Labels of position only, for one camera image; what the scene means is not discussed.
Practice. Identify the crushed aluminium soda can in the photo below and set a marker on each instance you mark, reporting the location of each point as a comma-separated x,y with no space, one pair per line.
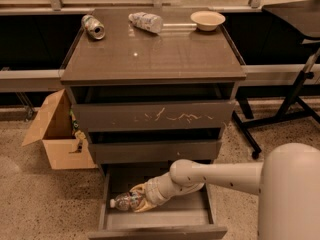
93,27

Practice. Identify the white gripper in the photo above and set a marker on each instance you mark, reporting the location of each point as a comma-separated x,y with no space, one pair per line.
153,189

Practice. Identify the grey drawer cabinet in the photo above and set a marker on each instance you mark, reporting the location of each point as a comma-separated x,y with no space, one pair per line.
130,65

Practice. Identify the black rolling side table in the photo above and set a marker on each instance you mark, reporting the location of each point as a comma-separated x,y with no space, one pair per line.
304,17

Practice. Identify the open cardboard box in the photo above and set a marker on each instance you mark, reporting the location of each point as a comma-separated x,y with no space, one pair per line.
53,126

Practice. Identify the white labelled plastic bottle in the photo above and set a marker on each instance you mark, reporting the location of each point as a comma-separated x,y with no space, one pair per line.
147,21

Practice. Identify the metal window rail ledge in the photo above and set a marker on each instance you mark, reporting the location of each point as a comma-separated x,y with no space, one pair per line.
31,80

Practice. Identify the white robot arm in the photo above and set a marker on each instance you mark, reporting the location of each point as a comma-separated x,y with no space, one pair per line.
287,183

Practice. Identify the grey top drawer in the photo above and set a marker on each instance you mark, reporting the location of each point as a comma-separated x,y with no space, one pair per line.
153,116

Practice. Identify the items inside cardboard box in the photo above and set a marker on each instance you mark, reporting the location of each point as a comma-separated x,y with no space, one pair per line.
77,130

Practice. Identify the grey open bottom drawer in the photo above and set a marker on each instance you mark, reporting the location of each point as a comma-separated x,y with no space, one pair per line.
187,217

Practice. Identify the grey middle drawer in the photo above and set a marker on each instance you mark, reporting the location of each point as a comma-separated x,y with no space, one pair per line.
154,151

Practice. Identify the clear plastic water bottle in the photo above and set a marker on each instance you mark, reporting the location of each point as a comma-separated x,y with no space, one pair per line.
128,201

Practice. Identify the beige paper bowl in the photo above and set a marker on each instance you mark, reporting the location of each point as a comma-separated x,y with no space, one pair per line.
207,20

